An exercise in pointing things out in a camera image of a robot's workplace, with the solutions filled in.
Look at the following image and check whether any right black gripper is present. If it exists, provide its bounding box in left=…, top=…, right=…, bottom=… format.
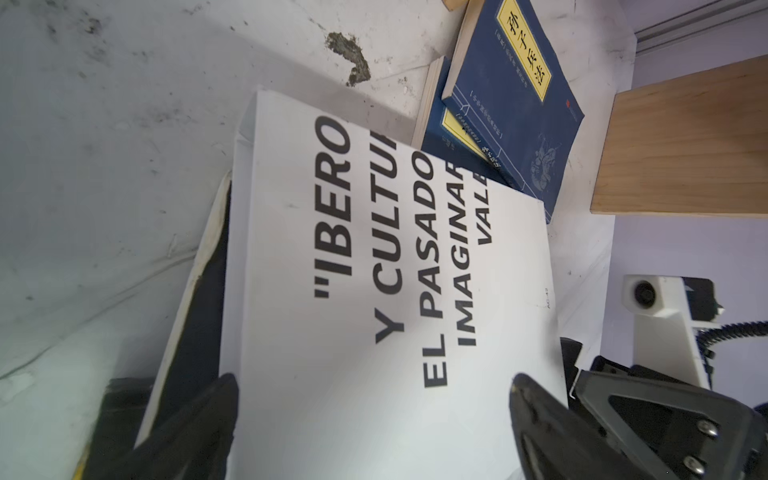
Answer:
left=560, top=337, right=767, bottom=479

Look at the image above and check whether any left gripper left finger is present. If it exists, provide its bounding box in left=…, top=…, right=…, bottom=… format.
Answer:
left=103, top=373, right=239, bottom=479

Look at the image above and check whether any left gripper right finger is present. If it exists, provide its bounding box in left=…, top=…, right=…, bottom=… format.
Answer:
left=509, top=373, right=648, bottom=479

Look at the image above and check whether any black book with barcode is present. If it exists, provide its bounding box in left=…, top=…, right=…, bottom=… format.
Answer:
left=134, top=170, right=233, bottom=448

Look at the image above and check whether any white book with black lettering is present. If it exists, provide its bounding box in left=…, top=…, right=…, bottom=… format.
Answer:
left=221, top=89, right=565, bottom=479

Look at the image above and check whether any wooden two-tier bookshelf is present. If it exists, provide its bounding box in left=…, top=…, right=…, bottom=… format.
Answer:
left=590, top=56, right=767, bottom=218

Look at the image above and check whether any lower dark blue book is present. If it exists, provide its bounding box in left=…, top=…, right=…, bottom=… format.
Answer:
left=411, top=55, right=519, bottom=190

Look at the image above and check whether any dark blue book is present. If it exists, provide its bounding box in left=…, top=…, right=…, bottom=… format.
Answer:
left=411, top=55, right=519, bottom=190
left=441, top=0, right=584, bottom=219

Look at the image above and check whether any upper dark blue book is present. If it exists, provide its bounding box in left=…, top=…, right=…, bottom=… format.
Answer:
left=441, top=0, right=584, bottom=219

